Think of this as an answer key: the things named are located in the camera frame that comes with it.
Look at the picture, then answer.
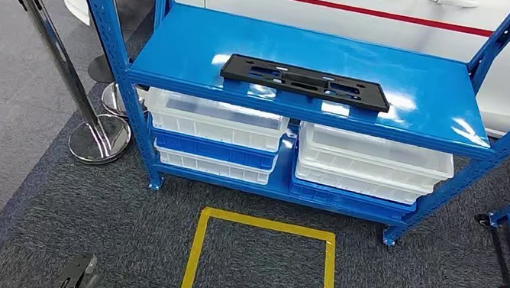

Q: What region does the long black plastic part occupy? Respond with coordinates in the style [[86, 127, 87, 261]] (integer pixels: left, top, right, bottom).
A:
[[217, 52, 395, 115]]

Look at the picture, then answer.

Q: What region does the blue metal shelf rack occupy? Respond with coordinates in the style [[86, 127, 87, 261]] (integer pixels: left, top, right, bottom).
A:
[[20, 0, 510, 266]]

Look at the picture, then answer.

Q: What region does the white plastic bin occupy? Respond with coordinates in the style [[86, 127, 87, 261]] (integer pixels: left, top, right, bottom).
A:
[[150, 139, 276, 188], [292, 157, 435, 209], [140, 86, 292, 155], [293, 121, 459, 195]]

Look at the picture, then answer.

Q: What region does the yellow floor tape square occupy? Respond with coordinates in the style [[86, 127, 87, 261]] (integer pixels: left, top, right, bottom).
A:
[[178, 205, 351, 288]]

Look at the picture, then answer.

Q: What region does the black round stand base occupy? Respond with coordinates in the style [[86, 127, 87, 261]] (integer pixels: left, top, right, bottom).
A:
[[86, 52, 120, 86]]

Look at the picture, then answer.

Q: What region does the chrome stanchion post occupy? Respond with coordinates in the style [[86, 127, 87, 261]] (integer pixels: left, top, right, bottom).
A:
[[66, 0, 165, 122], [0, 0, 153, 170]]

